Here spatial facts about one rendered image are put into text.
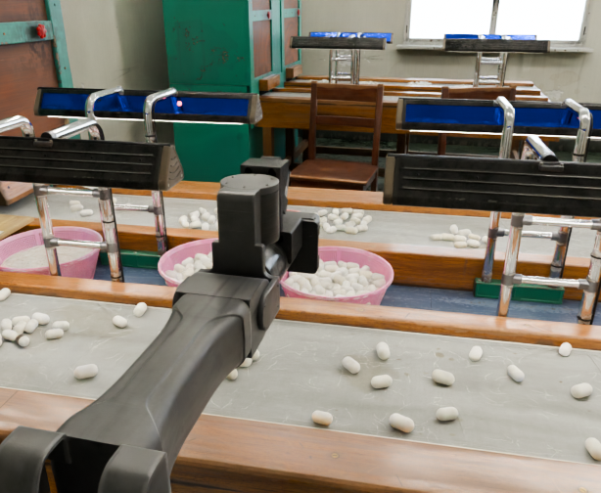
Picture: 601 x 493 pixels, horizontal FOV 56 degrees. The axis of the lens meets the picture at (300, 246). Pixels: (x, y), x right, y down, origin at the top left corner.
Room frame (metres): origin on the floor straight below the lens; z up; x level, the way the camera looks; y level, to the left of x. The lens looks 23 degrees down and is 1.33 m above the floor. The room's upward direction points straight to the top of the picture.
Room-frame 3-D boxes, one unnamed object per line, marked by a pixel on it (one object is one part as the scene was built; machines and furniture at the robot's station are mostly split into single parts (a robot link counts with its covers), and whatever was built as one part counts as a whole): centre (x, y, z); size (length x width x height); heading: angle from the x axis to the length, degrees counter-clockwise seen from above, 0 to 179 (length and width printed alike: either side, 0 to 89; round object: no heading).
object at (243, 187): (0.50, 0.06, 1.11); 0.12 x 0.09 x 0.12; 167
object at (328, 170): (3.09, -0.20, 0.45); 0.44 x 0.43 x 0.91; 72
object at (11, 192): (1.68, 0.83, 0.83); 0.30 x 0.06 x 0.07; 169
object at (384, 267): (1.16, -0.08, 0.72); 0.27 x 0.27 x 0.10
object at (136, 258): (1.46, 0.42, 0.90); 0.20 x 0.19 x 0.45; 79
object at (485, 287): (1.27, -0.53, 0.90); 0.20 x 0.19 x 0.45; 79
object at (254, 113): (1.54, 0.41, 1.08); 0.62 x 0.08 x 0.07; 79
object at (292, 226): (0.59, 0.03, 1.12); 0.07 x 0.06 x 0.11; 76
